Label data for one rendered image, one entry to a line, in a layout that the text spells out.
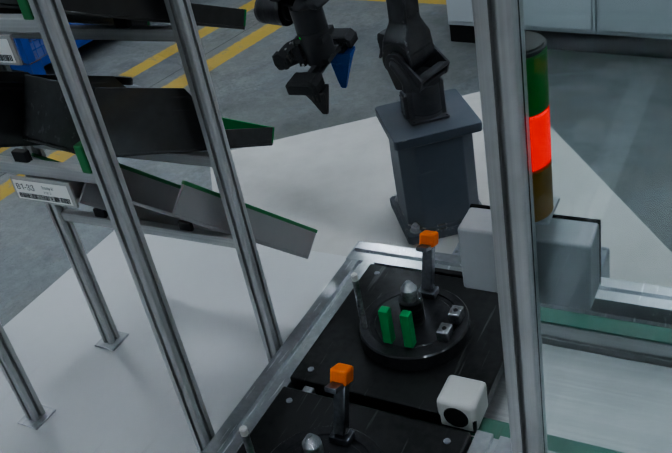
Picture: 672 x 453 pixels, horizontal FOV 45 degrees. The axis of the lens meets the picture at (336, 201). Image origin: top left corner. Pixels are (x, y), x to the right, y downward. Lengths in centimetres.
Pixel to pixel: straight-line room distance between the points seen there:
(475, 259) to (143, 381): 66
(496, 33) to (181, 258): 99
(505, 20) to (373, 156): 111
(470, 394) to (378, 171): 77
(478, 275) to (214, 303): 68
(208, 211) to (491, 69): 50
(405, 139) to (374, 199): 27
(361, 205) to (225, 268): 28
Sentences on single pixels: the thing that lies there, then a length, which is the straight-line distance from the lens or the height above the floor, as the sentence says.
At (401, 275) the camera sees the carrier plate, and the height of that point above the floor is 97.
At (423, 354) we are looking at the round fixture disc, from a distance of 100.
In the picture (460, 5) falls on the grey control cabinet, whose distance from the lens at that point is 441.
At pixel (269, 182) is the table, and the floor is 86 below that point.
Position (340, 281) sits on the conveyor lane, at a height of 96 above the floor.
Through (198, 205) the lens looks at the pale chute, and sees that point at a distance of 101.
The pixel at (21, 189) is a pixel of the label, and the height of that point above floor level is 128.
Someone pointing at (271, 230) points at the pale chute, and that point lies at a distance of 112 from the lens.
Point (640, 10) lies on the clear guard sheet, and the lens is 60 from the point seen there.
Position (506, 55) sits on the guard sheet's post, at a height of 142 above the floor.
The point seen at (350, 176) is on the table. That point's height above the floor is 86.
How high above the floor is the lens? 167
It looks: 31 degrees down
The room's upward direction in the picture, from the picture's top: 12 degrees counter-clockwise
